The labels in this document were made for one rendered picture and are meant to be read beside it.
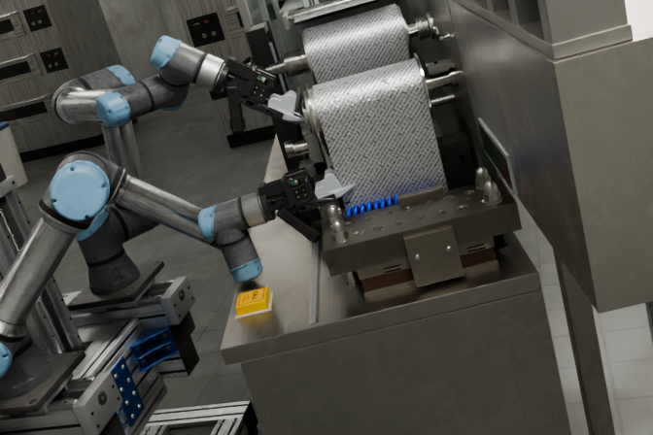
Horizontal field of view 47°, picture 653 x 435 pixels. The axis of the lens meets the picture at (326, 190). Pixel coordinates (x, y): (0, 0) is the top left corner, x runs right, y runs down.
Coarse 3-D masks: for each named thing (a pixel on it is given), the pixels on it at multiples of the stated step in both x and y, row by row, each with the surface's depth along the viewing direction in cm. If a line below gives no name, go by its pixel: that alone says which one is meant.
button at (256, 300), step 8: (264, 288) 171; (240, 296) 171; (248, 296) 170; (256, 296) 168; (264, 296) 167; (240, 304) 167; (248, 304) 166; (256, 304) 166; (264, 304) 166; (240, 312) 166; (248, 312) 166
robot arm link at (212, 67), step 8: (208, 56) 168; (208, 64) 167; (216, 64) 168; (200, 72) 167; (208, 72) 167; (216, 72) 167; (200, 80) 168; (208, 80) 167; (216, 80) 168; (208, 88) 170
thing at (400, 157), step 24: (408, 120) 166; (336, 144) 168; (360, 144) 168; (384, 144) 168; (408, 144) 167; (432, 144) 167; (336, 168) 169; (360, 168) 169; (384, 168) 169; (408, 168) 169; (432, 168) 169; (360, 192) 171; (384, 192) 171
